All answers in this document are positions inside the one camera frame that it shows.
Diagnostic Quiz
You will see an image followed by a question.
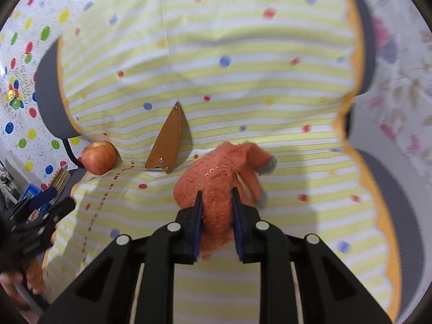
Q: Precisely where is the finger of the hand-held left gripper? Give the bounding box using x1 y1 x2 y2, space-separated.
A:
25 197 77 232
15 187 59 214

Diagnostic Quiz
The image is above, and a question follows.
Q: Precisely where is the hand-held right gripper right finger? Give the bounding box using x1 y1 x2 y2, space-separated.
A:
231 187 394 324

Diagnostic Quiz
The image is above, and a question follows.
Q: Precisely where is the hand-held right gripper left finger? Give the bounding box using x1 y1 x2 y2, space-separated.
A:
39 191 204 324

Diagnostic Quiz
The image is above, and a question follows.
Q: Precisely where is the orange plush toy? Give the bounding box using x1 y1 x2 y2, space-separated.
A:
173 141 278 260

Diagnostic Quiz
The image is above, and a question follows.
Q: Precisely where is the person's left hand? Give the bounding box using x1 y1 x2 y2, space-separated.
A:
0 256 47 309

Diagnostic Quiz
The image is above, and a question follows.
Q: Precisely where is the blue box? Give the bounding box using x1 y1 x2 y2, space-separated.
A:
19 184 58 218

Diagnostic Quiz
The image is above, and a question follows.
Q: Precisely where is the wooden slat bundle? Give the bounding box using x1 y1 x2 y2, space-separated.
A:
48 167 72 197

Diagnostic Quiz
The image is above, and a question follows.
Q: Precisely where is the red apple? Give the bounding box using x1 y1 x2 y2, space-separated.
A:
81 141 118 176

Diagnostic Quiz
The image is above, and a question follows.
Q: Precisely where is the brown knife sheath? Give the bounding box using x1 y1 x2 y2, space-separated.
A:
144 101 185 175

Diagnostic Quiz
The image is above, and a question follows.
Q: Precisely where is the black office chair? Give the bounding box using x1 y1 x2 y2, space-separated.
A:
34 0 426 324

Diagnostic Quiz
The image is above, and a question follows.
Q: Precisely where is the polka dot plastic sheet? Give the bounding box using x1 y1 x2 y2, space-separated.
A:
0 0 163 191

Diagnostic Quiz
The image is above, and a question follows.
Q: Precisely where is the yellow striped dotted cloth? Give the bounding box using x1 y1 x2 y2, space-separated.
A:
43 0 406 324

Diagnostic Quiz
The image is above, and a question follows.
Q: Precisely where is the floral fabric sheet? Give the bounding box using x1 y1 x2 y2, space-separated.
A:
337 0 432 217

